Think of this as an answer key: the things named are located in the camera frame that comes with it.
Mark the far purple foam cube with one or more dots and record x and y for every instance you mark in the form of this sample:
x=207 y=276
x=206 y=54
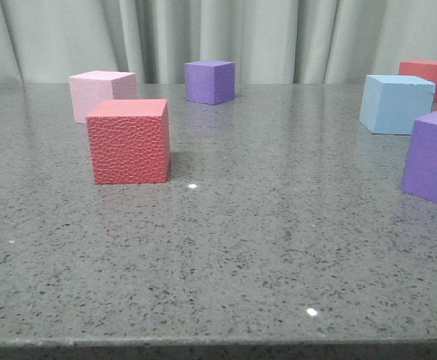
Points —
x=209 y=81

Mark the purple foam cube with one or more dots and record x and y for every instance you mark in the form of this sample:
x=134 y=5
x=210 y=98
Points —
x=209 y=81
x=420 y=172

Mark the far red foam cube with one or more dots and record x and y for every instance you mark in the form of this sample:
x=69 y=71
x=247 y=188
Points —
x=423 y=68

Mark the textured red foam cube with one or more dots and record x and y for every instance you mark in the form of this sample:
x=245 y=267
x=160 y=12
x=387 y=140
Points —
x=129 y=141

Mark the light blue foam cube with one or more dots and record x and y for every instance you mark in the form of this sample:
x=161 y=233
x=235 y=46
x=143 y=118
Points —
x=391 y=103

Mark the near purple foam cube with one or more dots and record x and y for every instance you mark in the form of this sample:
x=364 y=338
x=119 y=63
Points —
x=420 y=172

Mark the pink foam cube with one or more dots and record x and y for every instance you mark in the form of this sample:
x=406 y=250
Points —
x=89 y=89

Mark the grey-green curtain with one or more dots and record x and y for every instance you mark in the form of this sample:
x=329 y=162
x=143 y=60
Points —
x=271 y=42

